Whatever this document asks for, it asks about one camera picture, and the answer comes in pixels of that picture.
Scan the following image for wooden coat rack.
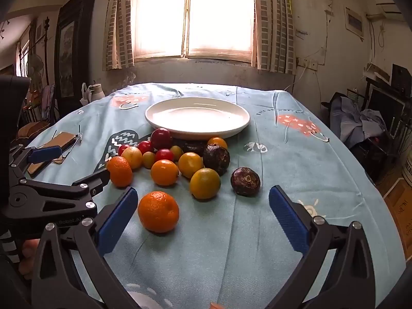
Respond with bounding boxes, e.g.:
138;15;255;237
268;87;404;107
42;16;52;86

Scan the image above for chair with cushion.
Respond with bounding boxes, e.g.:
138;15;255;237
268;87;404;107
18;121;52;139

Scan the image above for black box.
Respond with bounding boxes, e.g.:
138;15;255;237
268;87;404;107
391;64;412;97

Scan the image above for black monitor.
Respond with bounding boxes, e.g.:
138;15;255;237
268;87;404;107
367;82;406;136

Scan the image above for dark brown water chestnut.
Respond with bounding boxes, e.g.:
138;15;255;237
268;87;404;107
202;145;230;176
180;140;208;157
230;167;261;197

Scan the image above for light blue printed tablecloth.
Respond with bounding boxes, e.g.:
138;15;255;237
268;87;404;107
10;83;404;309

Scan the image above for yellow oval tomato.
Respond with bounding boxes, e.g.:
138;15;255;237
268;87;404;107
190;168;221;200

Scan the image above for pile of blue-grey clothes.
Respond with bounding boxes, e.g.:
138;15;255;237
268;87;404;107
330;93;387;144

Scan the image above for bright window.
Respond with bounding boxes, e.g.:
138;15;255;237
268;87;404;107
130;0;258;60

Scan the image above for cardboard box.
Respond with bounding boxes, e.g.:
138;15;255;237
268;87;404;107
383;177;412;242

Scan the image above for small orange citrus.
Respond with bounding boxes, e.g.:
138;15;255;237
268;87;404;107
207;137;228;150

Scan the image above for standing fan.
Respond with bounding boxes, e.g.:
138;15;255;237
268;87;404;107
27;53;44;91

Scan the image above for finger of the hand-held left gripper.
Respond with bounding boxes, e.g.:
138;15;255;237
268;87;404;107
6;169;111;222
10;145;63;181

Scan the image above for tan glasses case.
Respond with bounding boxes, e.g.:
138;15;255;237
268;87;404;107
27;131;78;177

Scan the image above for wall socket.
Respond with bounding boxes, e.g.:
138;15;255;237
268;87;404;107
296;57;325;70

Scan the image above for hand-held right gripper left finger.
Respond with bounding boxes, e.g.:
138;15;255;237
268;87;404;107
31;187;142;309

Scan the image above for orange tomato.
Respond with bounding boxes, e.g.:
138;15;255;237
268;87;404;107
178;152;204;179
150;159;179;186

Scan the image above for person's left hand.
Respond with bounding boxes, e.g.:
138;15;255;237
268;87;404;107
18;238;42;280

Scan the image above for white oval plate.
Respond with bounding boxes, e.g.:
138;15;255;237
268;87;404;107
145;97;251;140

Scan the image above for checked curtain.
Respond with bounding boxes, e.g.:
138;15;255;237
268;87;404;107
103;0;136;71
253;0;297;74

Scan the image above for orange mandarin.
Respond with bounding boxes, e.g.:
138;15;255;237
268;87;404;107
138;191;180;234
106;156;133;188

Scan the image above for white bucket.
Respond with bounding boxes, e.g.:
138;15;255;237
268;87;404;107
402;158;412;187

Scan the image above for thin-rimmed eyeglasses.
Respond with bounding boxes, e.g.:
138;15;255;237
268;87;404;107
48;130;76;167

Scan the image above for white jug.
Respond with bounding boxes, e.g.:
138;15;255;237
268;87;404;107
88;83;105;101

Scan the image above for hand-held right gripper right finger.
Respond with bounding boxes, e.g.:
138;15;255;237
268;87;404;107
269;185;377;309

